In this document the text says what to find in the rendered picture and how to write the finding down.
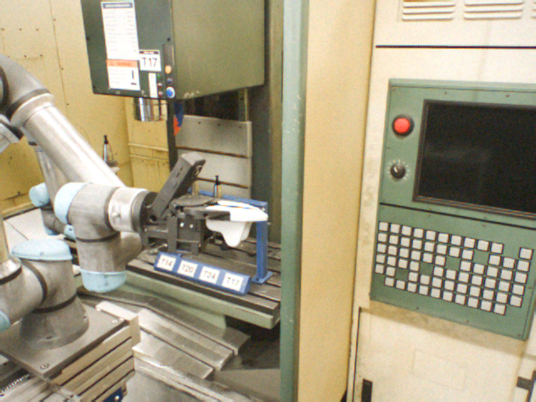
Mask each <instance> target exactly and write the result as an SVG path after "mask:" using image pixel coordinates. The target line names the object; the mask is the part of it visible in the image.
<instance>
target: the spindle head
mask: <svg viewBox="0 0 536 402"><path fill-rule="evenodd" d="M114 1H134V8H135V19H136V27H137V45H138V50H159V54H160V65H161V71H157V70H141V69H140V60H132V59H108V56H107V48H106V34H105V26H104V19H103V12H102V4H101V2H114ZM80 2H81V8H82V15H83V22H84V29H85V41H86V48H87V54H88V61H89V68H90V81H91V88H92V93H93V95H109V96H120V97H130V98H140V99H149V100H160V101H166V89H165V78H164V66H163V55H162V44H172V45H173V68H174V80H175V92H176V101H186V100H191V99H195V98H200V97H205V96H209V95H217V94H222V93H226V92H231V91H236V90H244V89H249V88H253V87H258V86H263V85H264V83H265V0H80ZM107 60H122V61H136V62H137V72H138V81H139V90H127V89H116V88H110V83H109V75H108V68H107ZM158 73H159V74H161V75H162V80H160V81H158V80H157V78H156V75H157V74H158ZM149 74H155V78H156V89H157V93H158V91H161V92H162V93H163V98H162V99H160V98H158V96H157V97H151V94H150V84H149ZM158 82H161V83H162V89H161V90H159V89H158V88H157V83H158Z"/></svg>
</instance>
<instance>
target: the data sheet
mask: <svg viewBox="0 0 536 402"><path fill-rule="evenodd" d="M101 4H102V12H103V19H104V26H105V34H106V48H107V56H108V59H132V60H139V54H138V45H137V27H136V19H135V8H134V1H114V2H101Z"/></svg>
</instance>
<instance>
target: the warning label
mask: <svg viewBox="0 0 536 402"><path fill-rule="evenodd" d="M107 68H108V75H109V83H110V88H116V89H127V90H139V81H138V72H137V62H136V61H122V60H107Z"/></svg>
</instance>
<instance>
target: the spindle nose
mask: <svg viewBox="0 0 536 402"><path fill-rule="evenodd" d="M131 110H132V114H133V115H134V120H136V121H143V122H154V121H165V120H167V119H169V114H170V111H169V102H168V101H166V100H149V99H140V98H131Z"/></svg>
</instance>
